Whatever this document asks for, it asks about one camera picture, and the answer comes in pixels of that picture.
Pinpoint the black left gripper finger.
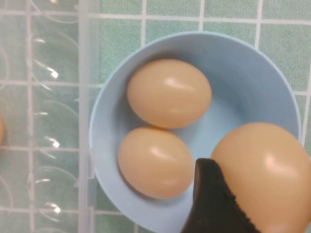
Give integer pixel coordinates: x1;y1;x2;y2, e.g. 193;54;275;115
179;157;262;233

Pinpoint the tan egg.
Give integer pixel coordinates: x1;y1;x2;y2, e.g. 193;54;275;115
0;115;5;146
126;58;212;129
209;122;311;233
117;127;195;200

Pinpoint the clear plastic egg box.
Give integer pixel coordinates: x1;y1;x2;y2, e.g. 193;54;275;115
0;0;104;233

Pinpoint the light blue bowl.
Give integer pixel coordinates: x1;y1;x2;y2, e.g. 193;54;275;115
88;31;302;233

